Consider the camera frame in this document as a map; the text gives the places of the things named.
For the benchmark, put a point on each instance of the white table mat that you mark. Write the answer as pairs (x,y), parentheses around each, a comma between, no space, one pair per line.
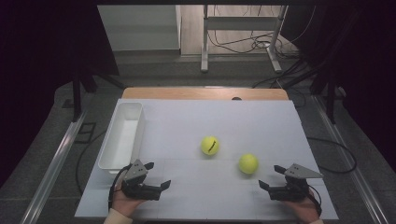
(218,118)

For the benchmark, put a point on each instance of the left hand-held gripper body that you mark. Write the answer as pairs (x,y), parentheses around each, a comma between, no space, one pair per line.
(140,189)

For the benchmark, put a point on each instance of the tennis ball with black mark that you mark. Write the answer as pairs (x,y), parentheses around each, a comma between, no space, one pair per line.
(209,146)

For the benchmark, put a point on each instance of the white plastic bin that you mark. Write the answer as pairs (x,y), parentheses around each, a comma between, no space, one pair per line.
(124,140)

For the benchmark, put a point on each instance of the plain yellow tennis ball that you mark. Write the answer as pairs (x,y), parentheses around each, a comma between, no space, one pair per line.
(248,164)

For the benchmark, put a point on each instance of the dark round table grommet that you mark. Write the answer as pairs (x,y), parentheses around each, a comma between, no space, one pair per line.
(236,98)

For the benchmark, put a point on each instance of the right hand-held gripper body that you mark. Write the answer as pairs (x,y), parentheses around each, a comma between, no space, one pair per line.
(289,193)

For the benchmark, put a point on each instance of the wooden table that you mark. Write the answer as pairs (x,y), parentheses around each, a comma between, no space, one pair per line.
(186,93)

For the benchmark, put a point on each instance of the white cabinet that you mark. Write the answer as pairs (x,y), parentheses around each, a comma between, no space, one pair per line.
(140,28)

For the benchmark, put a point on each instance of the black metal stand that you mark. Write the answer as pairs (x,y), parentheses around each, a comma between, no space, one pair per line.
(77,99)
(330,102)

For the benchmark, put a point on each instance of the white metal stand frame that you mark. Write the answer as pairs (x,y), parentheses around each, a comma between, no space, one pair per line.
(239,23)

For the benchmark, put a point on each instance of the person's right hand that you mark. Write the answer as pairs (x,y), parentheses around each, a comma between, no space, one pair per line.
(306,210)

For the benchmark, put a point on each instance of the dark curtain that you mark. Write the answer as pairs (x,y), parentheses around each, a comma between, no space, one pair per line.
(367,62)
(37,62)

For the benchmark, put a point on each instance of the metal floor rail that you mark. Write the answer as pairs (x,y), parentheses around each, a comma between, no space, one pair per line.
(358,180)
(53,174)

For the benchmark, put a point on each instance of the person's left hand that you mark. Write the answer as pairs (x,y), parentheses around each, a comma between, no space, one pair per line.
(123,203)

